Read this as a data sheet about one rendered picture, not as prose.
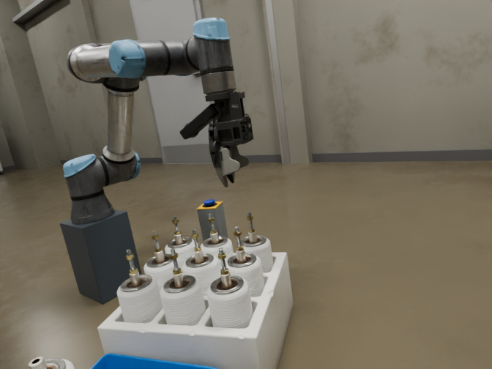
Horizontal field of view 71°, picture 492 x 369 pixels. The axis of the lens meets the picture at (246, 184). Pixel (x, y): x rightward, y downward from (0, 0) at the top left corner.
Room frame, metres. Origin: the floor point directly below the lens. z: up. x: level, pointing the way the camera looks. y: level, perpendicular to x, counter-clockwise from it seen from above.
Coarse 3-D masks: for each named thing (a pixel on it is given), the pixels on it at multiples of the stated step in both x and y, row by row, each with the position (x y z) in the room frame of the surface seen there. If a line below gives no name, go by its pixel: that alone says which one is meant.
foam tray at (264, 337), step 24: (264, 288) 0.78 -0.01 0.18; (288, 288) 0.93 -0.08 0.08; (120, 312) 0.77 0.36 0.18; (264, 312) 0.68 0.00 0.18; (288, 312) 0.90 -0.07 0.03; (120, 336) 0.70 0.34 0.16; (144, 336) 0.68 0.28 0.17; (168, 336) 0.66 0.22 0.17; (192, 336) 0.64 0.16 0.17; (216, 336) 0.63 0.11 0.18; (240, 336) 0.62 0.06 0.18; (264, 336) 0.65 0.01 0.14; (168, 360) 0.67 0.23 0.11; (192, 360) 0.65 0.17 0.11; (216, 360) 0.63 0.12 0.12; (240, 360) 0.61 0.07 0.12; (264, 360) 0.63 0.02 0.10
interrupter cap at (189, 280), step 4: (184, 276) 0.77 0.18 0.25; (188, 276) 0.76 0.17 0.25; (192, 276) 0.76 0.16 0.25; (168, 280) 0.75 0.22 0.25; (172, 280) 0.75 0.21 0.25; (184, 280) 0.75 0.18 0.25; (188, 280) 0.74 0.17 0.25; (192, 280) 0.74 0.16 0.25; (164, 284) 0.74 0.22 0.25; (168, 284) 0.74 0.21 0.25; (172, 284) 0.74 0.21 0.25; (184, 284) 0.73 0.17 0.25; (188, 284) 0.72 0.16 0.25; (192, 284) 0.72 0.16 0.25; (164, 288) 0.72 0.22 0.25; (168, 288) 0.72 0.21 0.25; (172, 288) 0.71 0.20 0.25; (176, 288) 0.71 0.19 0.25; (180, 288) 0.71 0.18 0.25; (184, 288) 0.70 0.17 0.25; (188, 288) 0.70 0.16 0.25; (168, 292) 0.70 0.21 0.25; (172, 292) 0.70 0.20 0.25; (176, 292) 0.70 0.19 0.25
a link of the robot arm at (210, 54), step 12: (204, 24) 0.77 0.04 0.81; (216, 24) 0.77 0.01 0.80; (204, 36) 0.77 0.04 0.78; (216, 36) 0.77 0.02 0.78; (228, 36) 0.80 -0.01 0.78; (192, 48) 0.80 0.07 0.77; (204, 48) 0.77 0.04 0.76; (216, 48) 0.77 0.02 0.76; (228, 48) 0.79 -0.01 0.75; (192, 60) 0.81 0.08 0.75; (204, 60) 0.77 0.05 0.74; (216, 60) 0.77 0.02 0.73; (228, 60) 0.78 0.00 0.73; (204, 72) 0.78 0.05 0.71
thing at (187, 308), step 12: (192, 288) 0.71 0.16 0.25; (168, 300) 0.69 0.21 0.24; (180, 300) 0.69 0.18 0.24; (192, 300) 0.70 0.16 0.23; (168, 312) 0.69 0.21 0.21; (180, 312) 0.69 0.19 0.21; (192, 312) 0.69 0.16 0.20; (204, 312) 0.73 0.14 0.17; (180, 324) 0.69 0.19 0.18; (192, 324) 0.69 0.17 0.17
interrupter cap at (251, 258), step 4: (232, 256) 0.83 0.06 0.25; (236, 256) 0.83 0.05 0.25; (248, 256) 0.82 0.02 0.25; (252, 256) 0.82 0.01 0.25; (228, 260) 0.82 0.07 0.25; (232, 260) 0.81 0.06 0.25; (236, 260) 0.82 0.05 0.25; (248, 260) 0.81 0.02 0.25; (252, 260) 0.80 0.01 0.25; (228, 264) 0.79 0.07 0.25; (232, 264) 0.79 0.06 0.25; (236, 264) 0.79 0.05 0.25; (240, 264) 0.78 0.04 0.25; (244, 264) 0.78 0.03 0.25; (248, 264) 0.78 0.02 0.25
